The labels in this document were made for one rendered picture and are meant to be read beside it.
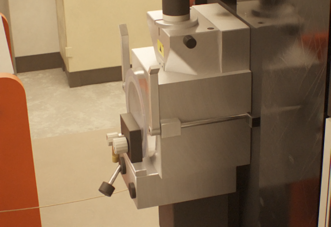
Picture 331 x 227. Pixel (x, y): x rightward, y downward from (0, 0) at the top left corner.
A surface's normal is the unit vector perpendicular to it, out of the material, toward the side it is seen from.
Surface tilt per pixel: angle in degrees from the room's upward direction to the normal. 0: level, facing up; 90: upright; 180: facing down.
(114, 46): 90
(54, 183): 0
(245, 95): 90
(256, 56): 90
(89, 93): 0
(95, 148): 0
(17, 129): 90
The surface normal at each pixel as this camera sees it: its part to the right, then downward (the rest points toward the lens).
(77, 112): -0.03, -0.92
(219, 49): 0.27, 0.37
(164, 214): -0.96, 0.14
